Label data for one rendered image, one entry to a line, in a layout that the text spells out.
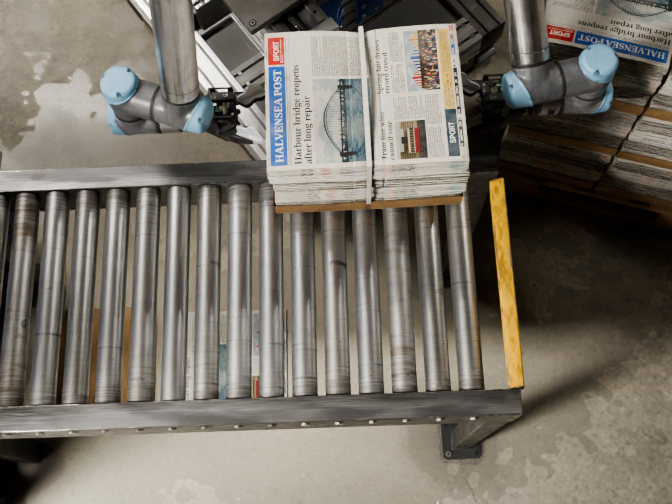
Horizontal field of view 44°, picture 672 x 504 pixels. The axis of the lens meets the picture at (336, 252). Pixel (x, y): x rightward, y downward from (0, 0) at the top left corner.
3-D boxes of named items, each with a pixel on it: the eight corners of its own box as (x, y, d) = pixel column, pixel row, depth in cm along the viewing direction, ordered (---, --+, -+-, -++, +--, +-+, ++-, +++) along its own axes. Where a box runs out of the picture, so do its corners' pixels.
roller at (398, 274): (392, 182, 178) (409, 175, 174) (404, 401, 164) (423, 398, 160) (376, 176, 175) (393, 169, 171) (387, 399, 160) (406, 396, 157)
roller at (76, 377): (104, 192, 179) (96, 184, 174) (91, 412, 164) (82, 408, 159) (81, 193, 179) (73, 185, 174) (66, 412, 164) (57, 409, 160)
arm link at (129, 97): (158, 72, 161) (171, 99, 172) (106, 57, 163) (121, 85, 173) (143, 106, 159) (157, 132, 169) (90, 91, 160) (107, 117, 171)
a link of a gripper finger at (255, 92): (277, 79, 174) (238, 99, 173) (280, 93, 179) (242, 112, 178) (270, 68, 175) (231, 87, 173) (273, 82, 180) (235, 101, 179)
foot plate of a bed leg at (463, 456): (482, 412, 235) (483, 412, 234) (487, 464, 231) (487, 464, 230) (435, 414, 235) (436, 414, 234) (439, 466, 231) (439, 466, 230)
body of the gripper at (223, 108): (235, 118, 169) (176, 120, 170) (241, 136, 177) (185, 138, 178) (235, 85, 172) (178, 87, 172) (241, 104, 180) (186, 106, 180)
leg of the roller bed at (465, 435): (470, 428, 234) (509, 394, 169) (472, 449, 232) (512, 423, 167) (450, 429, 234) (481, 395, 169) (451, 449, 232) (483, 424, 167)
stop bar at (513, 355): (504, 180, 171) (505, 176, 169) (525, 390, 157) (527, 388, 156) (488, 180, 171) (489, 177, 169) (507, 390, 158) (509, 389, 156)
